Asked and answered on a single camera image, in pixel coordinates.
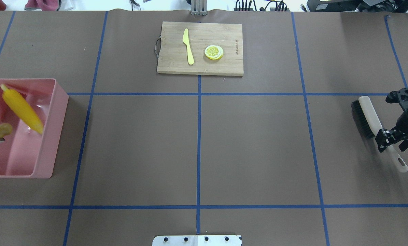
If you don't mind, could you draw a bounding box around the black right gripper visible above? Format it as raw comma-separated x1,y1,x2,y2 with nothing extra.
375,88,408,153

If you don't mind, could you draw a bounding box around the white hand brush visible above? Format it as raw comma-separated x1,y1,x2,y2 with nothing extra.
352,96,408,173

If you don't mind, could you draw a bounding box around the yellow toy corn cob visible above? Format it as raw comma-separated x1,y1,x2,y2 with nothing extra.
0,84,44,135

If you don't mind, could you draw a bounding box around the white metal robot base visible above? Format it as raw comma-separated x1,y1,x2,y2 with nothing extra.
152,235,242,246

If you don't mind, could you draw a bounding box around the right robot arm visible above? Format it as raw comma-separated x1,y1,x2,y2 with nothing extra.
375,88,408,172

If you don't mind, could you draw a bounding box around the pink plastic bin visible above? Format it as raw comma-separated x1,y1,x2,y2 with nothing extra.
0,78,69,179

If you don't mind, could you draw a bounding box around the toy lemon slice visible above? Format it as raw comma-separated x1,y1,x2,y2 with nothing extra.
205,45,224,60

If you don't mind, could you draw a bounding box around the yellow plastic toy knife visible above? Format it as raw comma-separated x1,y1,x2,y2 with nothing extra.
182,28,195,65

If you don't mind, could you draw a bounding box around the wooden cutting board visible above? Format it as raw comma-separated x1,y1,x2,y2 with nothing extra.
157,21,244,77

